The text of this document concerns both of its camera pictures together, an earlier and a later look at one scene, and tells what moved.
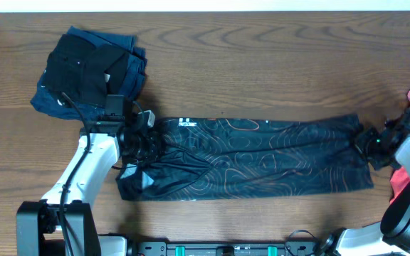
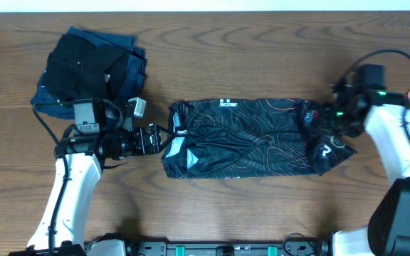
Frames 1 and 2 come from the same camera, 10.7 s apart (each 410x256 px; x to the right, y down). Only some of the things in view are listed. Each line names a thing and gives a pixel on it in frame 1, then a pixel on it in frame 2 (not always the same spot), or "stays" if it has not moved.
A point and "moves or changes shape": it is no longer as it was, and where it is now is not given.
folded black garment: x=86 y=71 stays
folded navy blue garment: x=43 y=102 stays
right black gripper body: x=370 y=144 to x=337 y=119
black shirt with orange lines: x=238 y=157 moves or changes shape
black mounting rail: x=300 y=248 stays
